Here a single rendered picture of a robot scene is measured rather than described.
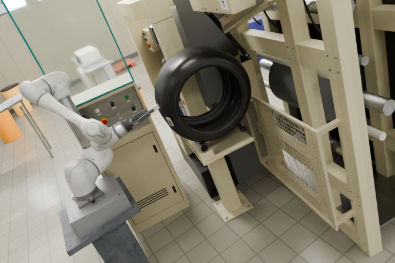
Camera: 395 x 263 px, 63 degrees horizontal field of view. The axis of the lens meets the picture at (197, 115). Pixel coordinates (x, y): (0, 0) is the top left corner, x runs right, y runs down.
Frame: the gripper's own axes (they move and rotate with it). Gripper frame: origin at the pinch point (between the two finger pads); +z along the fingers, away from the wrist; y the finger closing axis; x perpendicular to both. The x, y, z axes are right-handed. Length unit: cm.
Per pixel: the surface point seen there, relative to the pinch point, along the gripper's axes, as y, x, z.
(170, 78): -8.8, -13.3, 16.6
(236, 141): -5, 49, 34
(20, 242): 134, 99, -189
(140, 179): 58, 69, -41
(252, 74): 19, 25, 72
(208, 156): -11.2, 42.4, 13.0
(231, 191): 26, 107, 17
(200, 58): -11.0, -14.7, 36.6
